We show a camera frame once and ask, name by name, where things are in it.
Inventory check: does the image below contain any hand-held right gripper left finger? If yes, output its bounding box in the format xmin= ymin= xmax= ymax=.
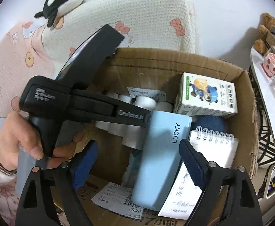
xmin=15 ymin=139 xmax=99 ymax=226

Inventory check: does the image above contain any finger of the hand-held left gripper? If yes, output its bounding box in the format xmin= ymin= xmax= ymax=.
xmin=74 ymin=90 xmax=152 ymax=128

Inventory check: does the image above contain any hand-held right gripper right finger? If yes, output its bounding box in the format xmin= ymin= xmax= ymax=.
xmin=178 ymin=138 xmax=262 ymax=226

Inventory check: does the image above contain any light blue case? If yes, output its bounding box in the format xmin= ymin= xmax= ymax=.
xmin=131 ymin=110 xmax=192 ymax=212

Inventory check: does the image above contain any cardboard box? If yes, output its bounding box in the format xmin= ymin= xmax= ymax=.
xmin=50 ymin=47 xmax=260 ymax=226

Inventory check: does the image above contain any person's left hand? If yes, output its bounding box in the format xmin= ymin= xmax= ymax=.
xmin=0 ymin=112 xmax=86 ymax=170

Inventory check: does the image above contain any bundle of white paper rolls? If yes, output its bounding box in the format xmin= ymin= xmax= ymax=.
xmin=94 ymin=92 xmax=174 ymax=151

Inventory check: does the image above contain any white blue printed packet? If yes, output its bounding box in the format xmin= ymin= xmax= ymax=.
xmin=127 ymin=87 xmax=165 ymax=102

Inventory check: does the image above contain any white spiral notepad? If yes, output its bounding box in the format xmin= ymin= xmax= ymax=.
xmin=188 ymin=125 xmax=239 ymax=170

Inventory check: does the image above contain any handwritten paper note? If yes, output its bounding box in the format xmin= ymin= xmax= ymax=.
xmin=158 ymin=162 xmax=205 ymax=218

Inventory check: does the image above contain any white shipping label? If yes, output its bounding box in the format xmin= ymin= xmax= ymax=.
xmin=91 ymin=182 xmax=144 ymax=219

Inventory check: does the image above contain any dark blue round object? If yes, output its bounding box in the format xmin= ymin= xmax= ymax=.
xmin=193 ymin=115 xmax=227 ymax=137

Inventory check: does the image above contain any green white printed carton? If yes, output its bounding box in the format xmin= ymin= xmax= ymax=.
xmin=173 ymin=72 xmax=238 ymax=119

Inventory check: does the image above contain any white round side table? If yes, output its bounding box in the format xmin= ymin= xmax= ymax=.
xmin=248 ymin=28 xmax=275 ymax=200

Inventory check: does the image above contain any brown teddy bear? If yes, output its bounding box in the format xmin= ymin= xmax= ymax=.
xmin=254 ymin=13 xmax=275 ymax=53

